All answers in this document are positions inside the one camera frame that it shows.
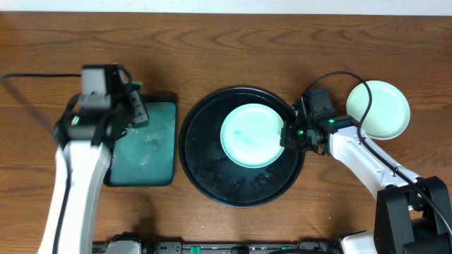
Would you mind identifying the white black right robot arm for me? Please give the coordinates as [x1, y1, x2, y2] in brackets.
[280, 117, 451, 253]

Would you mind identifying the round black tray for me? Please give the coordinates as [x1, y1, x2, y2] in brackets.
[179, 87, 305, 207]

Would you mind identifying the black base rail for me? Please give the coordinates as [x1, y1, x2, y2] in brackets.
[92, 232, 342, 254]

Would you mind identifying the dark green rectangular tray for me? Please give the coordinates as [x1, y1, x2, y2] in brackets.
[104, 94, 177, 187]

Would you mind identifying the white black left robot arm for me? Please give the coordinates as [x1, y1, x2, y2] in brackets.
[38, 82, 148, 253]

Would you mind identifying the mint green plate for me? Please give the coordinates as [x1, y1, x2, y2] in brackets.
[220, 104, 284, 169]
[346, 80, 410, 140]

